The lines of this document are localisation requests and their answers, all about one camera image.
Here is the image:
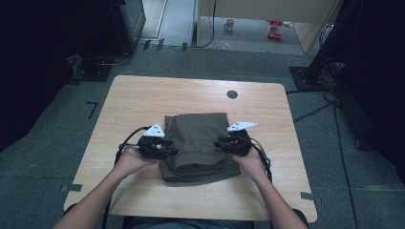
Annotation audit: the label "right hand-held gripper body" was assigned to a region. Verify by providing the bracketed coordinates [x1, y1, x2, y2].
[223, 120, 260, 157]

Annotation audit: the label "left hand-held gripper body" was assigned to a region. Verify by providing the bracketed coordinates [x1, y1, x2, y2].
[136, 122, 168, 160]

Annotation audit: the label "olive green shorts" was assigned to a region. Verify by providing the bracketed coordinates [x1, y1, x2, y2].
[159, 112, 243, 187]

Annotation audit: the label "person's right hand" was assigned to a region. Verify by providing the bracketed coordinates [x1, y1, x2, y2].
[230, 146, 267, 181]

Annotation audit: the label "person's left hand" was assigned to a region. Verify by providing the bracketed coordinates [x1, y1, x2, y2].
[113, 146, 160, 178]

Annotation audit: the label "person's dark trousers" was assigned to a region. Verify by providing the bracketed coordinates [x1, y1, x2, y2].
[121, 216, 256, 229]

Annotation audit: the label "grey floor tape patch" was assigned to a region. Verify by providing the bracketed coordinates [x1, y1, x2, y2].
[59, 183, 84, 193]
[300, 191, 324, 205]

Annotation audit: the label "black metal stand with flat base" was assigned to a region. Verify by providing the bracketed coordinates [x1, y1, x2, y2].
[70, 52, 136, 83]

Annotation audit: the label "dark cabinet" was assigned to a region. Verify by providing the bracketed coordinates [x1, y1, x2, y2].
[118, 0, 148, 57]

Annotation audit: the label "light wooden desk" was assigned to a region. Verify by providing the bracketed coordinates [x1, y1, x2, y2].
[195, 0, 342, 55]

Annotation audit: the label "black curtain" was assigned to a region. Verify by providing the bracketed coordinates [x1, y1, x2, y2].
[0, 0, 126, 155]

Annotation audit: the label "left hand-held gripper cable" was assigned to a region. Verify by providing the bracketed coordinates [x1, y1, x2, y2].
[101, 125, 151, 229]

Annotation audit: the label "hand-held gripper cable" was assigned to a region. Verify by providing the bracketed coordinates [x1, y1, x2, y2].
[248, 135, 274, 185]
[101, 125, 151, 229]

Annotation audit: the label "right hand-held gripper cable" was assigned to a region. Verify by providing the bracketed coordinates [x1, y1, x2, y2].
[248, 135, 274, 185]

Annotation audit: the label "black metal stand with slanted post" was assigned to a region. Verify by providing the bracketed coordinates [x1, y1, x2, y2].
[288, 0, 355, 93]

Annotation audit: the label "long thin black floor cable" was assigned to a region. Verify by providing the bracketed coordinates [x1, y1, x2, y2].
[331, 102, 360, 229]

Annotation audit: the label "tangled black cable bundle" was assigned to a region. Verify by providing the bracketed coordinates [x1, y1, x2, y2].
[317, 58, 348, 94]

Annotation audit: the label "hanging black cable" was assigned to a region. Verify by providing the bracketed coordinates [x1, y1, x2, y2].
[190, 0, 218, 50]

